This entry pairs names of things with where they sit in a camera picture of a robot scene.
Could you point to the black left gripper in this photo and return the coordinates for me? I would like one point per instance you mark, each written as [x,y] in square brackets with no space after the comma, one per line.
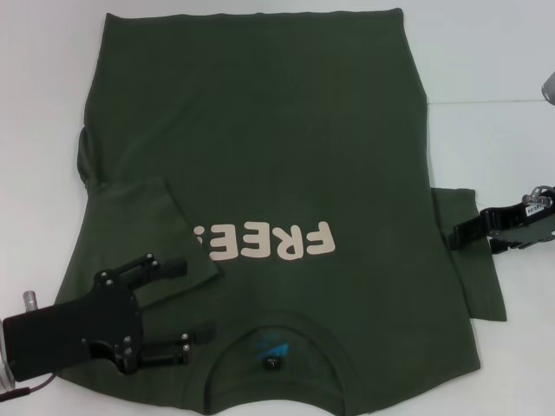
[86,325]

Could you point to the silver left gripper knob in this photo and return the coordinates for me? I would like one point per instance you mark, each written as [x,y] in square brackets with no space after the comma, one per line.
[31,300]

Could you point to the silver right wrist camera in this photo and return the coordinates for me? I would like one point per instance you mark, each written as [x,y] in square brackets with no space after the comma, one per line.
[550,89]

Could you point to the silver gripper knob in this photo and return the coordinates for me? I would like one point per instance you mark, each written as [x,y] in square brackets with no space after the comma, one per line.
[31,300]
[537,197]

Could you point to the silver right gripper knob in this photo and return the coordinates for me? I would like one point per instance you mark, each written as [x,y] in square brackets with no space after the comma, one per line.
[537,197]

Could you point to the dark green FREE! t-shirt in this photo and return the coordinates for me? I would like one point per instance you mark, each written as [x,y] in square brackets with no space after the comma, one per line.
[282,130]

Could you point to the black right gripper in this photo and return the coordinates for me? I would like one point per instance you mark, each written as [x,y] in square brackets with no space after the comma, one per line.
[520,225]

